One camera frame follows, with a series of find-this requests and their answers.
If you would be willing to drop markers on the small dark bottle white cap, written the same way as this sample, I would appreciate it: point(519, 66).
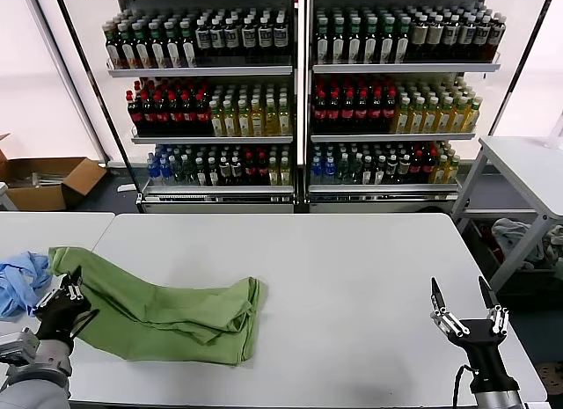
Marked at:
point(212, 172)
point(224, 171)
point(378, 170)
point(391, 169)
point(404, 169)
point(366, 170)
point(200, 172)
point(236, 171)

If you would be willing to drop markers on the grey crumpled cloth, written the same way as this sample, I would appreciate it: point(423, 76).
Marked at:
point(512, 233)

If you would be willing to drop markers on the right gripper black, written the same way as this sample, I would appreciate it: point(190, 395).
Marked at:
point(479, 345)

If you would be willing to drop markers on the translucent plastic stand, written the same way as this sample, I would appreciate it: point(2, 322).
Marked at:
point(554, 143)

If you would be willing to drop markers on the small cola bottle red cap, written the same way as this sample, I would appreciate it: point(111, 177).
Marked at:
point(249, 170)
point(415, 168)
point(261, 170)
point(426, 168)

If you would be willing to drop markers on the dark tea bottle white label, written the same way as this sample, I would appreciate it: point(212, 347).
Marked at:
point(170, 48)
point(140, 48)
point(125, 48)
point(186, 48)
point(322, 41)
point(402, 41)
point(155, 48)
point(370, 41)
point(386, 41)
point(354, 41)
point(338, 41)
point(110, 48)

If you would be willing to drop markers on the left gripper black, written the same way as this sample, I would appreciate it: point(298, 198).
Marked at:
point(57, 319)

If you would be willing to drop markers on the red-capped cola bottle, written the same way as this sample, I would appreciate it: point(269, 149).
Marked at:
point(176, 114)
point(334, 112)
point(162, 114)
point(389, 112)
point(320, 112)
point(348, 112)
point(189, 114)
point(148, 114)
point(375, 112)
point(133, 114)
point(361, 112)
point(202, 114)

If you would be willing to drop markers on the white packing material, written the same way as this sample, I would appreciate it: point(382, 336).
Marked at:
point(39, 179)

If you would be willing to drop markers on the black storage basket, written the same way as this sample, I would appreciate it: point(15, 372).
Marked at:
point(506, 272)

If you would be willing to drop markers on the white paper scrap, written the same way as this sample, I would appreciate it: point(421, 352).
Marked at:
point(125, 187)

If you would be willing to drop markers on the small green drink bottle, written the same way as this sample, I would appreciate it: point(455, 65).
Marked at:
point(176, 171)
point(341, 170)

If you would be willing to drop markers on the dark bottle navy label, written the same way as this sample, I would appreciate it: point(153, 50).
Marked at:
point(280, 36)
point(216, 37)
point(248, 37)
point(467, 36)
point(451, 36)
point(202, 37)
point(264, 36)
point(482, 36)
point(497, 36)
point(231, 37)

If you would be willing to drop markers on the grey-green crumpled cloth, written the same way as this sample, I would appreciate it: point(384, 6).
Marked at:
point(555, 239)

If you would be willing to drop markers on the light green polo shirt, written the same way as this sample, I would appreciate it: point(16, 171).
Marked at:
point(154, 312)

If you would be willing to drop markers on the white side table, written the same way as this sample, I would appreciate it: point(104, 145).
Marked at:
point(528, 171)

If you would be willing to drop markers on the black slanted metal pole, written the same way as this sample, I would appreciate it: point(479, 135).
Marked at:
point(521, 59)
point(85, 68)

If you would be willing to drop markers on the open brown cardboard box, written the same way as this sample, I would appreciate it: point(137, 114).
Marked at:
point(53, 193)

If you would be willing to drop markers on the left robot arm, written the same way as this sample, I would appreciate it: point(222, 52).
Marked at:
point(39, 374)

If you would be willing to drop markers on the dark bottle beige label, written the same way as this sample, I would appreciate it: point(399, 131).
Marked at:
point(435, 37)
point(419, 37)

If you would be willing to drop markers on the yellow juice bottle green cap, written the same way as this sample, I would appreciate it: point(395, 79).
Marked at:
point(285, 121)
point(473, 118)
point(259, 121)
point(403, 118)
point(446, 118)
point(460, 118)
point(216, 121)
point(433, 118)
point(418, 118)
point(245, 121)
point(230, 121)

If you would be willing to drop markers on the crumpled light blue garment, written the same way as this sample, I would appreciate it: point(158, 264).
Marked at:
point(17, 290)

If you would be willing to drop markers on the grey beverage display shelf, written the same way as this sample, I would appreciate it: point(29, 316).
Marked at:
point(396, 68)
point(198, 70)

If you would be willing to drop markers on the small yellow juice bottle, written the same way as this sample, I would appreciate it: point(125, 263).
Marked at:
point(284, 172)
point(438, 170)
point(451, 170)
point(273, 172)

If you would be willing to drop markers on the small blue drink bottle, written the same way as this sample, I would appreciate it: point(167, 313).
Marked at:
point(164, 170)
point(328, 169)
point(152, 170)
point(316, 169)

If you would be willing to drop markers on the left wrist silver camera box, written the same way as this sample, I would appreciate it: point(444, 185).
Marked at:
point(15, 346)

